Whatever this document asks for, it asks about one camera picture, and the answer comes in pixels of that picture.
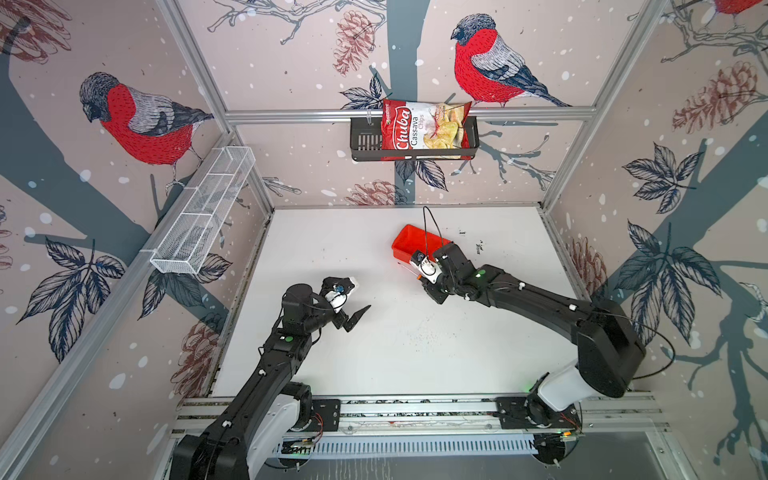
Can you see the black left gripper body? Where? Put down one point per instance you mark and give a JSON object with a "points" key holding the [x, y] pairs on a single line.
{"points": [[339, 319]]}

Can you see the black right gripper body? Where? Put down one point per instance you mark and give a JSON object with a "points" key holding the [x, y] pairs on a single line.
{"points": [[437, 291]]}

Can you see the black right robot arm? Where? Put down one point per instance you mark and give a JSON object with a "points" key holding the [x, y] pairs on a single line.
{"points": [[609, 351]]}

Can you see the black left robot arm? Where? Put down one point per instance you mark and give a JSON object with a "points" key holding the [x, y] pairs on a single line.
{"points": [[239, 441]]}

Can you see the red plastic bin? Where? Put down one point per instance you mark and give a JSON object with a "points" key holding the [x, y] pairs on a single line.
{"points": [[415, 243]]}

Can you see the red cassava chips bag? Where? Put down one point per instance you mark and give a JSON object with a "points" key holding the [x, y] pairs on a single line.
{"points": [[424, 126]]}

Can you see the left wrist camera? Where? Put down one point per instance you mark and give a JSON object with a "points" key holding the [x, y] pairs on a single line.
{"points": [[340, 291]]}

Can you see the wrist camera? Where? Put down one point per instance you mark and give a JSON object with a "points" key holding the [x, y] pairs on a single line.
{"points": [[340, 291], [427, 269]]}

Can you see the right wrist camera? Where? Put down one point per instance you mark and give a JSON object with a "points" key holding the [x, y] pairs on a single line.
{"points": [[427, 269]]}

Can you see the black wall basket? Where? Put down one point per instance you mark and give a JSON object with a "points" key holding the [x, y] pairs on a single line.
{"points": [[366, 144]]}

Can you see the white wire mesh shelf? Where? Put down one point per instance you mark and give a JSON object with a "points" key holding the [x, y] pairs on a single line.
{"points": [[194, 231]]}

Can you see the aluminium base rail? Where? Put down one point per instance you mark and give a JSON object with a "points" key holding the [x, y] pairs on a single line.
{"points": [[480, 413]]}

